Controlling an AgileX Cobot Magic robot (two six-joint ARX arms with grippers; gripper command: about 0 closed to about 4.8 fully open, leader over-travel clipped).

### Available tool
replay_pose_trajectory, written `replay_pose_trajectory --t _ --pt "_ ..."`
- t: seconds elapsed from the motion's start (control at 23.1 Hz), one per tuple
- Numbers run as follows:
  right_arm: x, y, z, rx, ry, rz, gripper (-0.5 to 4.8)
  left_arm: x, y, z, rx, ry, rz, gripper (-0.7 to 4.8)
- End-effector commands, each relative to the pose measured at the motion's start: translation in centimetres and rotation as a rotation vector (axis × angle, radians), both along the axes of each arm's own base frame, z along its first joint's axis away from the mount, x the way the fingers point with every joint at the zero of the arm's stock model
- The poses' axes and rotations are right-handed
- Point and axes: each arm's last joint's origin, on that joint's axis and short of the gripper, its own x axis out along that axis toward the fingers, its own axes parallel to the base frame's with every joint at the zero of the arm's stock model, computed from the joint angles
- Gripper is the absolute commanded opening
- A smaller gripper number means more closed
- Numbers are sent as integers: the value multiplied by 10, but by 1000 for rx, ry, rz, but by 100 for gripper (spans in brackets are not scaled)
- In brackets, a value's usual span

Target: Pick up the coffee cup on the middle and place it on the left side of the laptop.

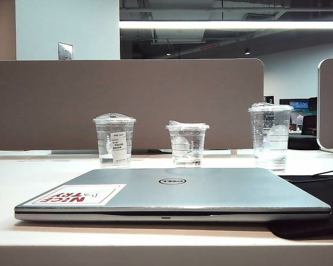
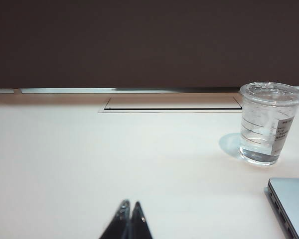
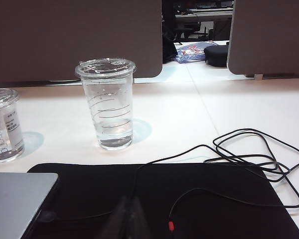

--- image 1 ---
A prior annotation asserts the short clear plastic cup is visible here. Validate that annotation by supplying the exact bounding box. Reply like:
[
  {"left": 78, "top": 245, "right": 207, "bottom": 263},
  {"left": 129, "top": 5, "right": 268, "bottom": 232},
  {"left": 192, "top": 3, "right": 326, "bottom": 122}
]
[{"left": 165, "top": 120, "right": 210, "bottom": 168}]

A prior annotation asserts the clear plastic cup with label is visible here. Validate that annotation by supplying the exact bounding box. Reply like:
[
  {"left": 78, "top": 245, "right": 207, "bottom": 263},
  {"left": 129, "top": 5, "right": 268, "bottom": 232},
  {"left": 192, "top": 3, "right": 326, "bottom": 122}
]
[{"left": 93, "top": 112, "right": 137, "bottom": 169}]

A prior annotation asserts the silver Dell laptop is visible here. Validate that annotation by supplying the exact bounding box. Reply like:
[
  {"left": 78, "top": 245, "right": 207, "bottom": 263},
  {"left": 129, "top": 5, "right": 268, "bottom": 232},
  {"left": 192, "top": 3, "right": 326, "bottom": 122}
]
[{"left": 14, "top": 167, "right": 332, "bottom": 223}]

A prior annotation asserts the tall clear plastic cup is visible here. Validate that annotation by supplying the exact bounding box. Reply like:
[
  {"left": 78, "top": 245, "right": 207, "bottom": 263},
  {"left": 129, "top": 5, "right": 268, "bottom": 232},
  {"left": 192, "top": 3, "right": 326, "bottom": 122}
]
[{"left": 248, "top": 102, "right": 294, "bottom": 172}]

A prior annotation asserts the wide brown desk partition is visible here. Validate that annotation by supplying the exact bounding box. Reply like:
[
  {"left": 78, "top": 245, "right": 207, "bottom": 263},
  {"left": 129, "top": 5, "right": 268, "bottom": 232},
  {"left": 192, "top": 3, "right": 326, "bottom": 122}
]
[{"left": 0, "top": 58, "right": 265, "bottom": 152}]

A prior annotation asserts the white ceiling light strip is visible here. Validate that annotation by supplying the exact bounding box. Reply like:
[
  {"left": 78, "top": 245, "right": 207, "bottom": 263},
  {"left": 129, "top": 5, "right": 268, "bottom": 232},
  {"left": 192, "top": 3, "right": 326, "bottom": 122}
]
[{"left": 119, "top": 21, "right": 333, "bottom": 29}]

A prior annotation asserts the background computer monitor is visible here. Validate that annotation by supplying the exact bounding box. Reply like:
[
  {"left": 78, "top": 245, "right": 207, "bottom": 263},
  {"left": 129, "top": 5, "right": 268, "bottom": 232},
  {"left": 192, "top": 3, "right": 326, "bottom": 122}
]
[{"left": 279, "top": 98, "right": 312, "bottom": 111}]

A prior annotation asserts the black office chair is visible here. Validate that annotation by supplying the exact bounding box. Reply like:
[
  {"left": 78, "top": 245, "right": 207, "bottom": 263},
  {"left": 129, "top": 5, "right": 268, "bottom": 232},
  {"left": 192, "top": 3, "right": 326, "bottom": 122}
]
[{"left": 301, "top": 115, "right": 319, "bottom": 136}]

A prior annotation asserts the metal wall switch plate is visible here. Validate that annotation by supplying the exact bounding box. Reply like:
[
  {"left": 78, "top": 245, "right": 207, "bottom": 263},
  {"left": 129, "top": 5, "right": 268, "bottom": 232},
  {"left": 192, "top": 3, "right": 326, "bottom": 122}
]
[{"left": 58, "top": 42, "right": 74, "bottom": 61}]

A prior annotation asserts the thin black cable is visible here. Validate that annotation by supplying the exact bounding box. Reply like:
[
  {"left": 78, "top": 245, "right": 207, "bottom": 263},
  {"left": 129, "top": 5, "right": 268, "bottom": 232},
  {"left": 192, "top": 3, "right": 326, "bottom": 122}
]
[{"left": 313, "top": 165, "right": 333, "bottom": 177}]

